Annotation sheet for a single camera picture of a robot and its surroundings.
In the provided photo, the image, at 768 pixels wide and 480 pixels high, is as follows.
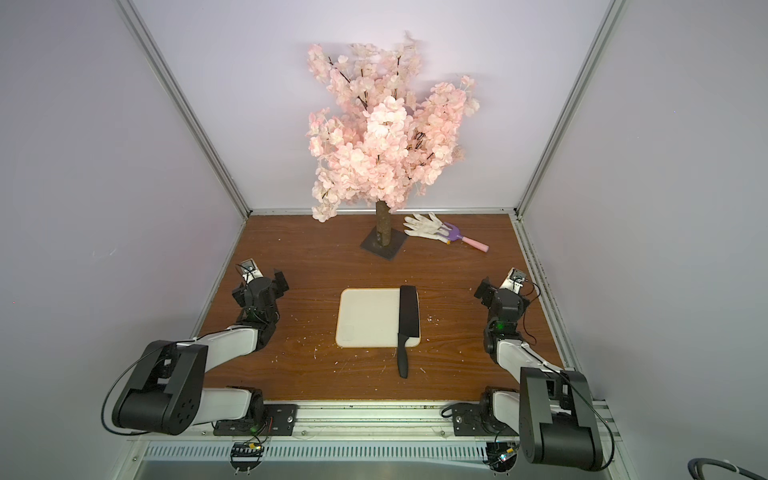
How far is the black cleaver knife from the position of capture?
83 centimetres

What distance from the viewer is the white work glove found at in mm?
1148

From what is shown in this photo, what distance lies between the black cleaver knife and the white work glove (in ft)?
0.80
